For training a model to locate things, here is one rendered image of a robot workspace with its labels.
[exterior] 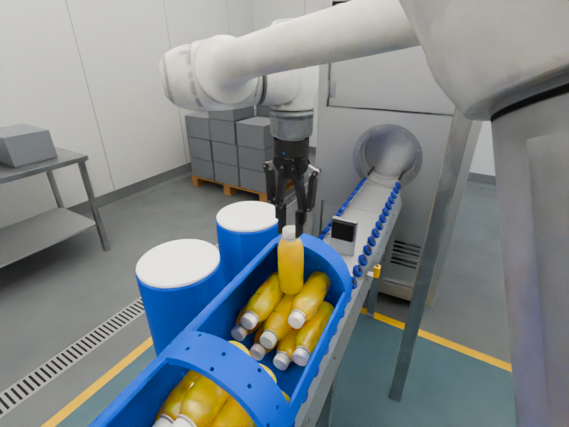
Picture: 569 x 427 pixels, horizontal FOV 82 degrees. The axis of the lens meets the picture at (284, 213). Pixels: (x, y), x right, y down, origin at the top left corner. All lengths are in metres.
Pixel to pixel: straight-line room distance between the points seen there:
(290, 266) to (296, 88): 0.41
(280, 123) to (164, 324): 0.80
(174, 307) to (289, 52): 0.89
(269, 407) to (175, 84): 0.54
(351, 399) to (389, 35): 1.87
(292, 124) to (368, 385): 1.71
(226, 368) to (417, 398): 1.65
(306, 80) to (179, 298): 0.77
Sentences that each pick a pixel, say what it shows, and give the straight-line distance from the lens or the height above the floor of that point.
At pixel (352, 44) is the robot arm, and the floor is 1.70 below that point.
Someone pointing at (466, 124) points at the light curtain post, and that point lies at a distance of 1.28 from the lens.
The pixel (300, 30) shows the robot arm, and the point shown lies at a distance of 0.43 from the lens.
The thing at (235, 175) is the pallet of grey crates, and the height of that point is 0.29.
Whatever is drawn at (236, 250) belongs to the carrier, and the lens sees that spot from 1.38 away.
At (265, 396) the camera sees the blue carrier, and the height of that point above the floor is 1.18.
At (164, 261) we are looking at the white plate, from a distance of 1.21.
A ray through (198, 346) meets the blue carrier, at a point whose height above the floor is 1.23.
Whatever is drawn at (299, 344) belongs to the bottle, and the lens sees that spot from 0.84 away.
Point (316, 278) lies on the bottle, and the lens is 0.92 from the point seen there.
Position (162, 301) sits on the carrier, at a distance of 1.14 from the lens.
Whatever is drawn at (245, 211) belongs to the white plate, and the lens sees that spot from 1.47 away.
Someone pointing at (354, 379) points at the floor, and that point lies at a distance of 2.13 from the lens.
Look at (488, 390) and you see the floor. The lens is 2.35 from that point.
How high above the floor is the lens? 1.70
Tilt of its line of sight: 27 degrees down
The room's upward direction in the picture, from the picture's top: straight up
